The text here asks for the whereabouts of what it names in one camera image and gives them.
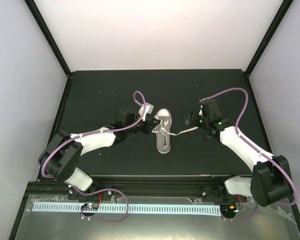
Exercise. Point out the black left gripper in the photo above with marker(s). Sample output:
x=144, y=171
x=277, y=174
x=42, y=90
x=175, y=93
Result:
x=149, y=124

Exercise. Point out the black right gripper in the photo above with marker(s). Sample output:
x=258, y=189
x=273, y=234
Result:
x=187, y=120

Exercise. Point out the grey canvas sneaker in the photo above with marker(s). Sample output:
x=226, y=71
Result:
x=163, y=142

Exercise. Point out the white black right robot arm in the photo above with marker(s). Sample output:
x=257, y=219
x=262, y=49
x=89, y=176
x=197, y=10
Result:
x=270, y=179

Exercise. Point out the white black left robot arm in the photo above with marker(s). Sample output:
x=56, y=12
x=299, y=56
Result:
x=60, y=158

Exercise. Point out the right controller circuit board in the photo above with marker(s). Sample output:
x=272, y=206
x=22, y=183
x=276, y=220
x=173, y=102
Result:
x=232, y=209

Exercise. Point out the controller circuit board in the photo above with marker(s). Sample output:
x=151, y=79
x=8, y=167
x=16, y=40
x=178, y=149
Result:
x=232, y=209
x=89, y=207

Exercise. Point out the left controller circuit board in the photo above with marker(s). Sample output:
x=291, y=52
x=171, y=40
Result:
x=89, y=207

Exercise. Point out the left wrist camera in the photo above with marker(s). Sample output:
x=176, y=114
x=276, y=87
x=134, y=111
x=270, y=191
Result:
x=145, y=109

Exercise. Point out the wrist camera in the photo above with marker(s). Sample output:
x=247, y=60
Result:
x=208, y=107
x=145, y=109

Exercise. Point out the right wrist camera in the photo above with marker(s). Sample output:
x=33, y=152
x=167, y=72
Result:
x=208, y=107

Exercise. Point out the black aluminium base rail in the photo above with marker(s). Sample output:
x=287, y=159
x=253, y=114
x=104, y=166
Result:
x=206, y=188

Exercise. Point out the light blue slotted cable duct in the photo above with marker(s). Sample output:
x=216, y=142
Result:
x=121, y=208

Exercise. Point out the black right frame post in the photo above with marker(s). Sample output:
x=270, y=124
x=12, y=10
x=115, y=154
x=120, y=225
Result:
x=271, y=30

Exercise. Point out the black frame post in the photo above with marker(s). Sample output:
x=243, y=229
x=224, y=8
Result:
x=39, y=19
x=271, y=30

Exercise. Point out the black left frame post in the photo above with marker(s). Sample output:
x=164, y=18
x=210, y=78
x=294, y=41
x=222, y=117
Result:
x=39, y=19

